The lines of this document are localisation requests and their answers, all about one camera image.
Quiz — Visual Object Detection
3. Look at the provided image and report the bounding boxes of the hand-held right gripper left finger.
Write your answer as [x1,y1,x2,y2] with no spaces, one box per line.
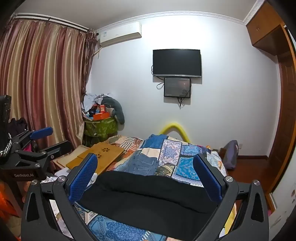
[20,153,99,241]

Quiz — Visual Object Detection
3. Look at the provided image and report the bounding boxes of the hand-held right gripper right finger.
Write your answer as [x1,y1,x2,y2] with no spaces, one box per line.
[193,153,271,241]

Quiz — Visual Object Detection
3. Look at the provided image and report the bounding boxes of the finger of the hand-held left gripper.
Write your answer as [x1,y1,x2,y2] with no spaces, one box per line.
[11,126,54,150]
[14,140,70,168]

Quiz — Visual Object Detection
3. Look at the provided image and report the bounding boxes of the black pants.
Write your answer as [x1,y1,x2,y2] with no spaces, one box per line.
[79,171,221,234]

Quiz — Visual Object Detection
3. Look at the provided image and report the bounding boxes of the dark cloth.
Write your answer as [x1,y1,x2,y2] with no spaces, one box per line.
[9,118,28,138]

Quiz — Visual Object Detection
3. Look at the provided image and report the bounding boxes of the orange cloth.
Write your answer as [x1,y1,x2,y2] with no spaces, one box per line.
[0,180,22,218]

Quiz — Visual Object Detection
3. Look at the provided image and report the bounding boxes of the wooden lap desk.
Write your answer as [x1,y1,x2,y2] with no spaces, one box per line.
[66,142,125,175]

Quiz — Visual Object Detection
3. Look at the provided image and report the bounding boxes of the purple bag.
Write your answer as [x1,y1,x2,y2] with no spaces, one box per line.
[222,140,238,171]

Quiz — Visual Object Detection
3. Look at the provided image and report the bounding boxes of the patchwork printed blanket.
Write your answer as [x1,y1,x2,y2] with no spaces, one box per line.
[55,134,228,241]

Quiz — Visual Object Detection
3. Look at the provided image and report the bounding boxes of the green patterned storage box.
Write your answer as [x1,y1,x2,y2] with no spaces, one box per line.
[83,116,118,147]

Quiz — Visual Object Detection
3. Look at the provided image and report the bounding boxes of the striped pink curtain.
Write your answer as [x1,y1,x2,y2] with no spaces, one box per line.
[0,19,97,151]

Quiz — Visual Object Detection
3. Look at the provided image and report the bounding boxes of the orange box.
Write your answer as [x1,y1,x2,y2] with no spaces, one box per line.
[93,112,110,121]

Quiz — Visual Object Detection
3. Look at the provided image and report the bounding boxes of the yellow foam tube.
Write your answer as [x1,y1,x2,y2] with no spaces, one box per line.
[159,122,190,142]

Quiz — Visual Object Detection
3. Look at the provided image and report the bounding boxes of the pile of white clothes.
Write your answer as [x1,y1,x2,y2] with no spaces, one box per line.
[81,92,111,113]

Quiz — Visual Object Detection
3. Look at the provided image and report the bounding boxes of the curtain rod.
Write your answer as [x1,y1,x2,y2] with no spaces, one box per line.
[13,13,89,32]

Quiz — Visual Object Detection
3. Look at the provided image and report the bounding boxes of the white air conditioner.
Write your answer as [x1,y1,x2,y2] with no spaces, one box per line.
[99,21,142,49]

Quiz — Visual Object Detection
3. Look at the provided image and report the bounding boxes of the wooden wardrobe cabinet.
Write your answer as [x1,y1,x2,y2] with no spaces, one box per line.
[245,1,292,56]

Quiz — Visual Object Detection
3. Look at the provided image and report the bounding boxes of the black monitor cable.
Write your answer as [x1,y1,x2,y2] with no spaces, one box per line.
[177,89,193,109]

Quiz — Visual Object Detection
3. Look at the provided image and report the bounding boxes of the small black wall monitor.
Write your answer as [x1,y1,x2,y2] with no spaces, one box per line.
[164,77,191,98]

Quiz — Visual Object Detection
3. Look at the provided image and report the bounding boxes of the black television cable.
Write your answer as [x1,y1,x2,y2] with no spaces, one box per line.
[151,65,165,90]

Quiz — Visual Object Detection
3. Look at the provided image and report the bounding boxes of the black wall television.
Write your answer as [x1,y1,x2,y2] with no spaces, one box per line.
[153,49,202,78]

